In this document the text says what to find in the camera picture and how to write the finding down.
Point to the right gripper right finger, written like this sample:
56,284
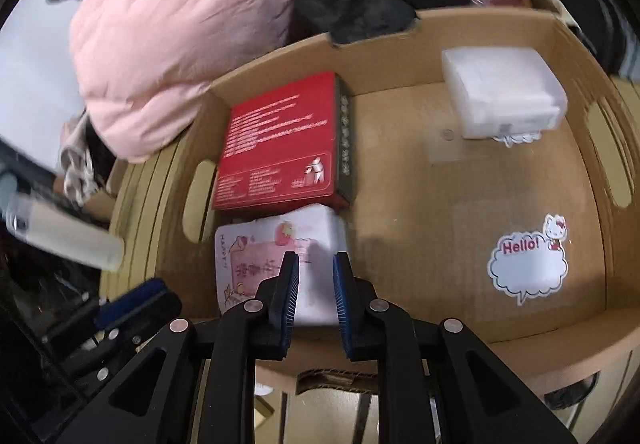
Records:
437,383

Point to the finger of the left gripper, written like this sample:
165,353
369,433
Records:
147,307

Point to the white insulated bottle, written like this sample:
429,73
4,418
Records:
38,224

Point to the hello kitty sticker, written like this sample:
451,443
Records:
530,265

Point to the pink duvet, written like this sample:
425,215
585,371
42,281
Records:
143,66

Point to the shallow cardboard tray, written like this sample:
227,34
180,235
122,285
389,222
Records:
430,207

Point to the beige clothes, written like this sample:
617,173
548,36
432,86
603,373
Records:
81,156

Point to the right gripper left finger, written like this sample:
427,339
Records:
196,379

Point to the translucent plastic box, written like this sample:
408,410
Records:
499,92

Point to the red cardboard box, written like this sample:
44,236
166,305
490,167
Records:
289,148

